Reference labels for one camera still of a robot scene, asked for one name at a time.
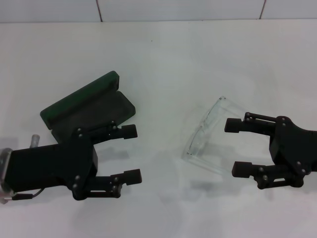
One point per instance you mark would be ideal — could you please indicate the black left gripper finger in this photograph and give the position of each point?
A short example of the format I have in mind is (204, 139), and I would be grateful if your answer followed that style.
(128, 131)
(131, 177)

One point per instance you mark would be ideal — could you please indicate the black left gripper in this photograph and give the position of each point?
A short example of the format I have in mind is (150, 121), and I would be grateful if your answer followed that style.
(49, 163)

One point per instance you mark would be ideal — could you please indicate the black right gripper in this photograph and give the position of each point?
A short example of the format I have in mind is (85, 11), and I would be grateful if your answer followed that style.
(297, 148)

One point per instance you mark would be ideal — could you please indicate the clear plastic glasses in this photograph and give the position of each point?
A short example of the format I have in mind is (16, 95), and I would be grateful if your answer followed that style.
(198, 134)

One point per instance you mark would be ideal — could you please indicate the green glasses case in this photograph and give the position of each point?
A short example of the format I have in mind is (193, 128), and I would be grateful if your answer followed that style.
(81, 99)

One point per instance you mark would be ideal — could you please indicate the silver cylindrical connector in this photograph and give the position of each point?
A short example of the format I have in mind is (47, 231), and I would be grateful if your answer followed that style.
(35, 141)

